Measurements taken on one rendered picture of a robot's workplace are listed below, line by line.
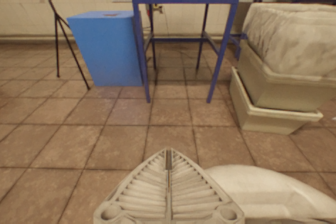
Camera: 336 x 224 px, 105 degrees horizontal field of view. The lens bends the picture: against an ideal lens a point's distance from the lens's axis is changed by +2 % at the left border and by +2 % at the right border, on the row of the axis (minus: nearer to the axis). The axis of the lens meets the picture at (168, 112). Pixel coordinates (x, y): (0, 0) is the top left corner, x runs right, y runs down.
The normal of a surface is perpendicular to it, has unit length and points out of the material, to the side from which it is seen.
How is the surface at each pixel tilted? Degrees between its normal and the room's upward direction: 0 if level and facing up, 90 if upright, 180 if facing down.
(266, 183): 1
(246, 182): 0
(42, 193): 0
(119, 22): 90
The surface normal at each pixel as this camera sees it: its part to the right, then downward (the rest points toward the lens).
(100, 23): -0.01, 0.69
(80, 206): 0.00, -0.73
